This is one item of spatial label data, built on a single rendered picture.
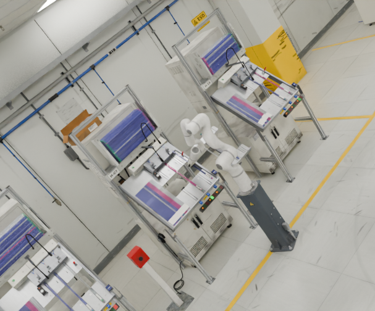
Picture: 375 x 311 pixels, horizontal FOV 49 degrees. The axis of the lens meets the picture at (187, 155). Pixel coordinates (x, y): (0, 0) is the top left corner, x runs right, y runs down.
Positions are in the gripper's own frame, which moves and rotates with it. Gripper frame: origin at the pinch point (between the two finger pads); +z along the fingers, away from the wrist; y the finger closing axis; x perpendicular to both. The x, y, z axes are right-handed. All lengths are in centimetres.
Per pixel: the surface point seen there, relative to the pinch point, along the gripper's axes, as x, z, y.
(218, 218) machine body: 48, 62, 4
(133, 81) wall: -165, 105, -87
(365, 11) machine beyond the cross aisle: 9, 102, -440
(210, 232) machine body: 51, 65, 21
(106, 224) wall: -69, 180, 70
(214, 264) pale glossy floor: 75, 63, 45
